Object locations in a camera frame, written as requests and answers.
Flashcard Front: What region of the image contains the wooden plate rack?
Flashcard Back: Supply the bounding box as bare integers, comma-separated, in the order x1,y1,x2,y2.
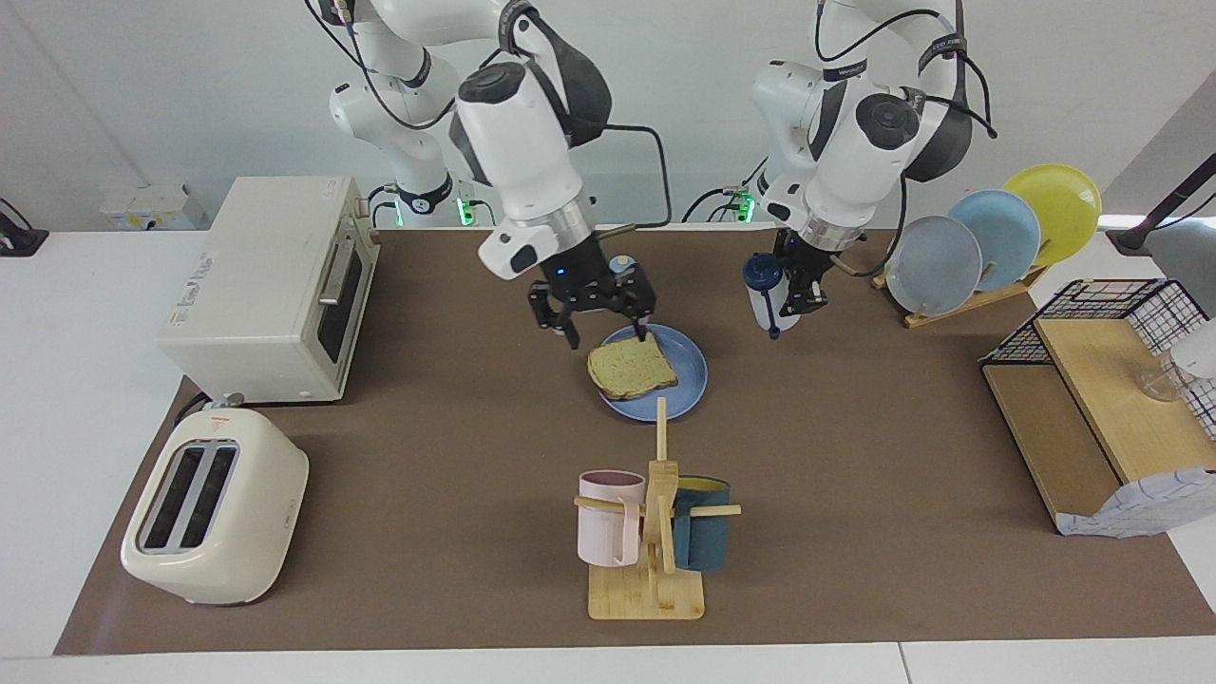
869,256,1051,330

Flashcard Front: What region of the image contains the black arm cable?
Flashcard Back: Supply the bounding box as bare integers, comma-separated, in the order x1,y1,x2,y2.
304,0,673,234
815,0,998,278

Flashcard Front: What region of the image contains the cream toaster oven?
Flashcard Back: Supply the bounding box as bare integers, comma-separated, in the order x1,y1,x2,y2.
157,176,381,405

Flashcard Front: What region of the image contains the black stand base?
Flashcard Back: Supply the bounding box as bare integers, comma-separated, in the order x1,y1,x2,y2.
0,198,48,257

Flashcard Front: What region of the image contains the wooden mug tree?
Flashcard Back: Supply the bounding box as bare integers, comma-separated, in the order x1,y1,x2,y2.
573,397,742,621

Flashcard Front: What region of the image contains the toasted bread slice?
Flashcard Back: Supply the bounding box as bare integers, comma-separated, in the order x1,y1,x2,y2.
586,331,679,401

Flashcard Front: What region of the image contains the grey plate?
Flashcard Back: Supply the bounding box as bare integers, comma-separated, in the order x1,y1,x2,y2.
883,216,983,316

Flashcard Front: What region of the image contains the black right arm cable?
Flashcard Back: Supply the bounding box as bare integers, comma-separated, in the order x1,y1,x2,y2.
304,0,673,234

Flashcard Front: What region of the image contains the yellow plate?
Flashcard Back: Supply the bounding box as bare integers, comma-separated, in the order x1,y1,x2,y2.
1002,163,1103,268

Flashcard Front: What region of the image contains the brown table mat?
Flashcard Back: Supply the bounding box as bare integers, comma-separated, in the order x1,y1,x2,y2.
54,228,1216,656

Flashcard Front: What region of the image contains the light blue plate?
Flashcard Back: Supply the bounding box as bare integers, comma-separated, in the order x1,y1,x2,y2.
947,190,1042,292

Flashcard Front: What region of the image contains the wooden shelf with wire basket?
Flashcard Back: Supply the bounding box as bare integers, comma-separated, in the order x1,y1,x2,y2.
980,278,1216,538

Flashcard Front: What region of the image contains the blue round plate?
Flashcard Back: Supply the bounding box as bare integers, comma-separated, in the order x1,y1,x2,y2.
596,324,709,423

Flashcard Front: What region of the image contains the cream two-slot toaster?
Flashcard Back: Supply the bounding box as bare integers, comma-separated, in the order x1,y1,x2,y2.
121,407,310,606

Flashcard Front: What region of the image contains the pink mug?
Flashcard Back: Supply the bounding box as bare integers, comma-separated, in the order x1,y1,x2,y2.
578,470,646,568

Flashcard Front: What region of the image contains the white squeeze bottle blue cap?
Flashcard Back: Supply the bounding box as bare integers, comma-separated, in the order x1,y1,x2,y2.
743,252,801,340

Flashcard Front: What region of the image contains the dark teal mug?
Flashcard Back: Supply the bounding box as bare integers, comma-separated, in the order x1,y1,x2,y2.
673,476,732,573

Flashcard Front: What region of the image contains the clear glass cup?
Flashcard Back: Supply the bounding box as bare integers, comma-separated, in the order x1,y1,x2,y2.
1135,364,1188,404

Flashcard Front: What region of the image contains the white object on shelf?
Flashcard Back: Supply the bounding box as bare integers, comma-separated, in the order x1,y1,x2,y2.
1168,318,1216,381

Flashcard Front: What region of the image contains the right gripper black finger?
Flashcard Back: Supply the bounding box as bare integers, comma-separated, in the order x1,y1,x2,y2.
617,265,659,345
528,284,583,352

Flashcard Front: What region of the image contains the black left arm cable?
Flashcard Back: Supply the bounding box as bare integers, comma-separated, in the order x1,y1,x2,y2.
815,0,998,278

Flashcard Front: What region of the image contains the toaster power cord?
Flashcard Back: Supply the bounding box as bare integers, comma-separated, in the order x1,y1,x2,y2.
174,391,246,426

